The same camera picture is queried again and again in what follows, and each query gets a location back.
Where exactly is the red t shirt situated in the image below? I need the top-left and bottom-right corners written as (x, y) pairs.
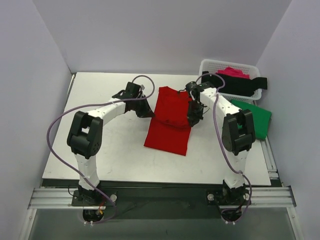
top-left (144, 86), bottom-right (191, 156)

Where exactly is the white plastic basket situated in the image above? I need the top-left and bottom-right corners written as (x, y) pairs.
top-left (198, 59), bottom-right (268, 103)

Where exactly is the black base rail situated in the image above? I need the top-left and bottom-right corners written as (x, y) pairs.
top-left (41, 179), bottom-right (253, 221)

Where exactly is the black t shirt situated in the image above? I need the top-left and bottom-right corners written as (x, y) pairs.
top-left (201, 71), bottom-right (268, 97)

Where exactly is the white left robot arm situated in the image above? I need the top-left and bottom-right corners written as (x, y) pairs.
top-left (67, 82), bottom-right (155, 206)

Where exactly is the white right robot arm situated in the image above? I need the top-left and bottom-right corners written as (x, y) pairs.
top-left (185, 81), bottom-right (256, 204)

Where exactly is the pink t shirt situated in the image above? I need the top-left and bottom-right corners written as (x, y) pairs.
top-left (216, 66), bottom-right (251, 80)

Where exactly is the aluminium frame rail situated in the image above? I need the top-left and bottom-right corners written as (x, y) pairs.
top-left (250, 137), bottom-right (297, 208)

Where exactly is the green folded t shirt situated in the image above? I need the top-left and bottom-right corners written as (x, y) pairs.
top-left (231, 99), bottom-right (272, 141)

